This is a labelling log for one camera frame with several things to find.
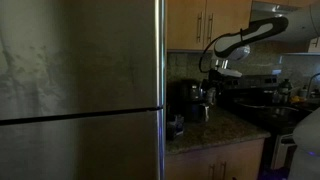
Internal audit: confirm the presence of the black stove with knobs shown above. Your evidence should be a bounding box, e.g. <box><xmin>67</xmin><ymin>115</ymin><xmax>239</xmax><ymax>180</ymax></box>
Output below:
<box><xmin>219</xmin><ymin>74</ymin><xmax>313</xmax><ymax>171</ymax></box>

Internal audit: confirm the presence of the stainless steel refrigerator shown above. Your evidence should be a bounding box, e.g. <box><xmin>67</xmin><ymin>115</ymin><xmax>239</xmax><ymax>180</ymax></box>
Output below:
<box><xmin>0</xmin><ymin>0</ymin><xmax>167</xmax><ymax>180</ymax></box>

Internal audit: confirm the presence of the small dark box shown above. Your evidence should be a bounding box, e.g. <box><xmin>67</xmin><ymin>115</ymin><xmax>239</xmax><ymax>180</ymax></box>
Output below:
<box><xmin>166</xmin><ymin>114</ymin><xmax>185</xmax><ymax>141</ymax></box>

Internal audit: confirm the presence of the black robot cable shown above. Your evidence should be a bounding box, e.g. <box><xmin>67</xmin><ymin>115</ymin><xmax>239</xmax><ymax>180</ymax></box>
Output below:
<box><xmin>198</xmin><ymin>31</ymin><xmax>219</xmax><ymax>74</ymax></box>

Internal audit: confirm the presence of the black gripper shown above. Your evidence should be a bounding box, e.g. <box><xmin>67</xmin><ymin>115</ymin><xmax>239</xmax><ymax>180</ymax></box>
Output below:
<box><xmin>208</xmin><ymin>69</ymin><xmax>242</xmax><ymax>91</ymax></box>

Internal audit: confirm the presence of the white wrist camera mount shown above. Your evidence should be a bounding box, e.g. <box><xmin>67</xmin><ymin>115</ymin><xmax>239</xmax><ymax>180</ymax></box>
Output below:
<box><xmin>217</xmin><ymin>67</ymin><xmax>243</xmax><ymax>78</ymax></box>

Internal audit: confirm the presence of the small white container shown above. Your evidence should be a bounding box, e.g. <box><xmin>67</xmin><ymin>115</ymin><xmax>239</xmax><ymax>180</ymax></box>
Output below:
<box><xmin>298</xmin><ymin>84</ymin><xmax>309</xmax><ymax>99</ymax></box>

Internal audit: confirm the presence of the metal lower cabinet handle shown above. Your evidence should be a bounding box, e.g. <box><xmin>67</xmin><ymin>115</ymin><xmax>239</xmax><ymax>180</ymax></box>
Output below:
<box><xmin>208</xmin><ymin>163</ymin><xmax>216</xmax><ymax>180</ymax></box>
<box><xmin>219</xmin><ymin>161</ymin><xmax>227</xmax><ymax>180</ymax></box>

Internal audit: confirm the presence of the wooden lower cabinet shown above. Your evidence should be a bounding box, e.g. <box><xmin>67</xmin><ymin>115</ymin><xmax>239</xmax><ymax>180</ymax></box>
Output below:
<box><xmin>165</xmin><ymin>137</ymin><xmax>267</xmax><ymax>180</ymax></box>

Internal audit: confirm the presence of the wooden upper cabinet door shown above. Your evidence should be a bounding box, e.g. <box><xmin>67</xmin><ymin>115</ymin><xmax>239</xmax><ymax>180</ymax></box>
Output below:
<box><xmin>166</xmin><ymin>0</ymin><xmax>207</xmax><ymax>51</ymax></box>
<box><xmin>203</xmin><ymin>0</ymin><xmax>253</xmax><ymax>52</ymax></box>

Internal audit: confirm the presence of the clear bottle with white label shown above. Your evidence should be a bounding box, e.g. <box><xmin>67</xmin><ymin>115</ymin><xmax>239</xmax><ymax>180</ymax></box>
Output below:
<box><xmin>205</xmin><ymin>87</ymin><xmax>218</xmax><ymax>107</ymax></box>

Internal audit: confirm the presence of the steel range hood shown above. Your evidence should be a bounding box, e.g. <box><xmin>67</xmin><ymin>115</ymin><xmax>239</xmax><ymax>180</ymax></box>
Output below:
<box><xmin>250</xmin><ymin>0</ymin><xmax>313</xmax><ymax>21</ymax></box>

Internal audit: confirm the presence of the wooden cabinet beside hood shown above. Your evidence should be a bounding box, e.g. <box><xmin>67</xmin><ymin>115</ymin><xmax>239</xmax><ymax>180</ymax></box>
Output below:
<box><xmin>307</xmin><ymin>36</ymin><xmax>320</xmax><ymax>54</ymax></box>

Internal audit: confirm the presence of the metal upper cabinet handle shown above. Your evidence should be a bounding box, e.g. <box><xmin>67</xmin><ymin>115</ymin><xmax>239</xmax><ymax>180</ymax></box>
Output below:
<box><xmin>206</xmin><ymin>12</ymin><xmax>215</xmax><ymax>45</ymax></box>
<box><xmin>196</xmin><ymin>11</ymin><xmax>203</xmax><ymax>44</ymax></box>

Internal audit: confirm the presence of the metal cabinet handle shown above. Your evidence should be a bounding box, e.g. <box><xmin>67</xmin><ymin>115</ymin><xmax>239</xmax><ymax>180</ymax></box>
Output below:
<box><xmin>208</xmin><ymin>163</ymin><xmax>216</xmax><ymax>180</ymax></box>
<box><xmin>196</xmin><ymin>11</ymin><xmax>203</xmax><ymax>44</ymax></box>
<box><xmin>206</xmin><ymin>12</ymin><xmax>215</xmax><ymax>45</ymax></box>
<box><xmin>219</xmin><ymin>161</ymin><xmax>227</xmax><ymax>180</ymax></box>

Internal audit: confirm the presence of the curved sink faucet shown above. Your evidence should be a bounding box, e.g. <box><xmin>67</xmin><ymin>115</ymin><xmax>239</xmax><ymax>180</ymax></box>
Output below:
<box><xmin>306</xmin><ymin>72</ymin><xmax>320</xmax><ymax>98</ymax></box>

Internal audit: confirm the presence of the small yellow item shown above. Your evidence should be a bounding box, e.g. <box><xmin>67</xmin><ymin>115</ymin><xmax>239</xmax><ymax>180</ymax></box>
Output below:
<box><xmin>290</xmin><ymin>95</ymin><xmax>303</xmax><ymax>104</ymax></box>

